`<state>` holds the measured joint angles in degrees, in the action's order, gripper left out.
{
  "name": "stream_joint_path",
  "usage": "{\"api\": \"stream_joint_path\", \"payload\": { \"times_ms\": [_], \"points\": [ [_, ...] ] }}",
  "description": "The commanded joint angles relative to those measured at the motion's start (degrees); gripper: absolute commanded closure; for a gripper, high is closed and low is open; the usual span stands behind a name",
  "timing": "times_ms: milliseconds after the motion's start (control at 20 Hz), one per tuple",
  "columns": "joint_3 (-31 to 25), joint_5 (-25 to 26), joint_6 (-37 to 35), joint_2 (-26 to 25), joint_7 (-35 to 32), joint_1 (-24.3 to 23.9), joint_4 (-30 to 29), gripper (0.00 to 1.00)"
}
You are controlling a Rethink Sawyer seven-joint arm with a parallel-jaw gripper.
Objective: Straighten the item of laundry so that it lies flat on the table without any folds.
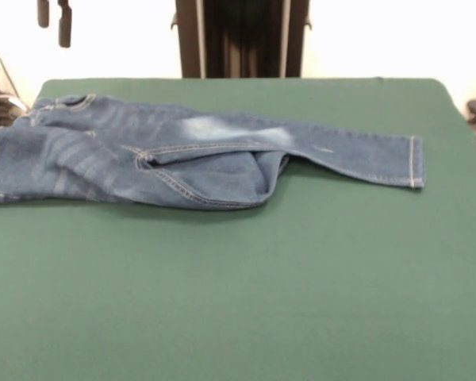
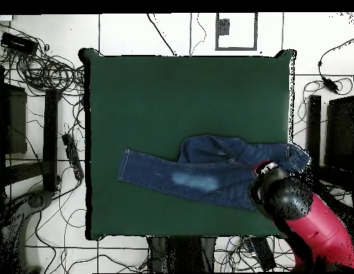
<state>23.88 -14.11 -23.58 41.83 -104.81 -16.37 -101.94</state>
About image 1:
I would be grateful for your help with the dark green table cloth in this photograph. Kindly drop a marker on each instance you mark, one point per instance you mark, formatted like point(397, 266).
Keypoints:
point(103, 278)

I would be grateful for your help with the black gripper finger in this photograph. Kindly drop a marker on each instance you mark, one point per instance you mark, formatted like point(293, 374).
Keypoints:
point(43, 14)
point(64, 28)

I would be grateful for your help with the blue denim jeans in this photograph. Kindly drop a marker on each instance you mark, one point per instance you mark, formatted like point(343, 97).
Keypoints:
point(222, 158)

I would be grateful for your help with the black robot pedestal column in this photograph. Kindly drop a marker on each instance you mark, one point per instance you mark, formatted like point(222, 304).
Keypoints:
point(242, 39)

